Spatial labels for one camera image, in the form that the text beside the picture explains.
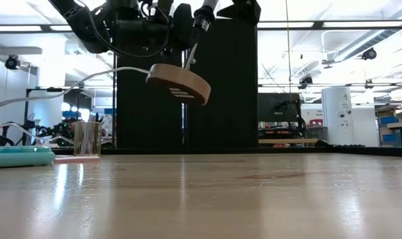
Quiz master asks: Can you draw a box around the black ceiling camera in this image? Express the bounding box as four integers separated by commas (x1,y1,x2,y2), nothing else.
298,75,314,90
4,54,22,72
361,46,378,62

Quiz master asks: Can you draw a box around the wooden side table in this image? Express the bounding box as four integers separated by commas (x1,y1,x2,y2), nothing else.
386,120,402,147

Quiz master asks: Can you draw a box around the white cylindrical unit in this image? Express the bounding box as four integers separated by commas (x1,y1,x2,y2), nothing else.
321,86,355,147

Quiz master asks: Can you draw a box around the thin hanging cord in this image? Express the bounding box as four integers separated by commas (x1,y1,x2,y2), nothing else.
284,0,293,100

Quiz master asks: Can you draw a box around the black monitor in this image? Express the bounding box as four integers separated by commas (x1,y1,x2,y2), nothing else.
257,92,302,124

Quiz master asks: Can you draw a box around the white power strip cable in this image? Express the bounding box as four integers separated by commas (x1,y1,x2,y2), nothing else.
0,121,75,146

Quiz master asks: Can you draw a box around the teal power strip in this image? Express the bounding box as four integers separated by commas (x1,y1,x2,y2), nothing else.
0,145,56,169

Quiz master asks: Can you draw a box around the white cabinet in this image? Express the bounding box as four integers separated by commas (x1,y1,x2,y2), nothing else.
352,105,381,148

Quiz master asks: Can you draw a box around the pink sticky note pad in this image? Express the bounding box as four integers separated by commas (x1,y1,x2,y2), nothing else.
54,155,102,165

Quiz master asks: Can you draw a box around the black upright panel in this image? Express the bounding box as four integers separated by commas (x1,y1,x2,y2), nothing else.
116,49,183,149
187,18,258,149

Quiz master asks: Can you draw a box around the black stand frame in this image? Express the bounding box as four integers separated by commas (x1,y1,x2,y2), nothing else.
23,86,116,134

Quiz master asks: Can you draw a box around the black aluminium table frame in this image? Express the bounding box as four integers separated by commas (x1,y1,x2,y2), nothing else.
50,145,402,158

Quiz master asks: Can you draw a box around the lamp with round wooden base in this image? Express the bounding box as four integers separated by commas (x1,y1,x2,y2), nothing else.
145,0,219,107

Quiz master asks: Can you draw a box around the striped glass cup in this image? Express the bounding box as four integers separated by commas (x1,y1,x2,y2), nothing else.
72,121,102,157

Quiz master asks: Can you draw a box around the grey ceiling duct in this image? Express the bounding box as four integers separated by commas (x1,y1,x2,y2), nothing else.
332,28,402,63

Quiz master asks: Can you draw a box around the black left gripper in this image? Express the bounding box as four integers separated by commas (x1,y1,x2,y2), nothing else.
107,0,195,56

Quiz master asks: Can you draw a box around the white lamp cable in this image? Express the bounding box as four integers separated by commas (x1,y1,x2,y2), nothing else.
0,66,152,112

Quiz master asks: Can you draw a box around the blue storage bin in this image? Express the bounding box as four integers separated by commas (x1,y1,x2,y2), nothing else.
380,116,400,126
381,133,401,143

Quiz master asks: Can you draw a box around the wooden shelf board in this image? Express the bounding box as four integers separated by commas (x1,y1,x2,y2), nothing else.
258,138,320,145

